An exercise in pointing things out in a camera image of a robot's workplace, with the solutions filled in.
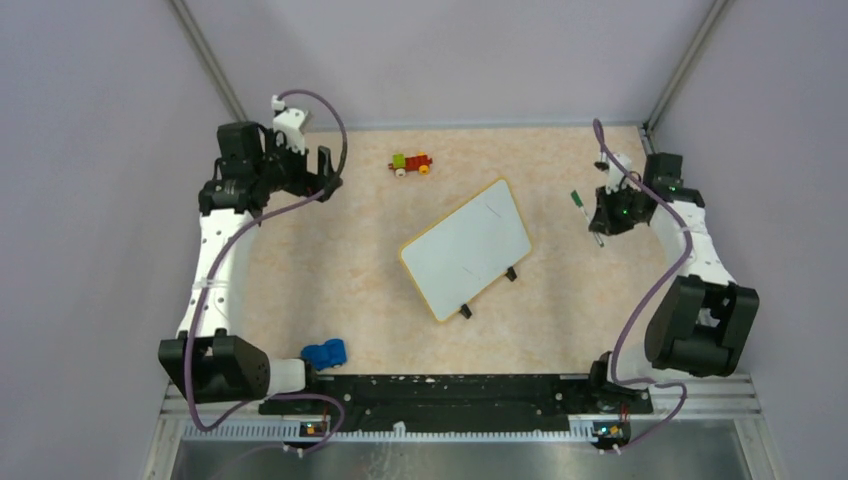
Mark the blue toy car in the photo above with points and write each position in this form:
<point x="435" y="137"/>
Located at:
<point x="330" y="354"/>

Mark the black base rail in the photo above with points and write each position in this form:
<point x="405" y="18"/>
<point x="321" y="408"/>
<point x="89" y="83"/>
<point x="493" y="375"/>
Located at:
<point x="463" y="403"/>

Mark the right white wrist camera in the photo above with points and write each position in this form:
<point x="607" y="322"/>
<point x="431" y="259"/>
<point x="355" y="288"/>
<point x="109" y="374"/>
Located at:
<point x="616" y="171"/>

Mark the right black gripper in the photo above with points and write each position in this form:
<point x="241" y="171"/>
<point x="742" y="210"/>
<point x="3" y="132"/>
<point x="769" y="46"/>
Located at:
<point x="603" y="222"/>

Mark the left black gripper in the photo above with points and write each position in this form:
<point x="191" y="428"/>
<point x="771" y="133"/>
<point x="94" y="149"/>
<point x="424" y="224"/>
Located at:
<point x="309" y="184"/>

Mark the yellow framed whiteboard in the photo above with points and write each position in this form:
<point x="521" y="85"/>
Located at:
<point x="455" y="259"/>

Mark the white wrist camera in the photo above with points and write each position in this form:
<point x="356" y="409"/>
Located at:
<point x="289" y="124"/>
<point x="616" y="171"/>

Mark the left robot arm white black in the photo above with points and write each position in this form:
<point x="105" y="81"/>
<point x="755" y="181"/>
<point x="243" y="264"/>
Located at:
<point x="208" y="360"/>

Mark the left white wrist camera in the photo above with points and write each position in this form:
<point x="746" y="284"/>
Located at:
<point x="289" y="124"/>

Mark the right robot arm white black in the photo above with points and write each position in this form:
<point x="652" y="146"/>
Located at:
<point x="701" y="325"/>

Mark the green white marker pen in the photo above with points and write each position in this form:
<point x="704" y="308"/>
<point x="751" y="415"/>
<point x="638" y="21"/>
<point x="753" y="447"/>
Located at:
<point x="577" y="200"/>

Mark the white slotted cable duct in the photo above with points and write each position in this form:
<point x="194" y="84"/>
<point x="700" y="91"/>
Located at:
<point x="289" y="431"/>

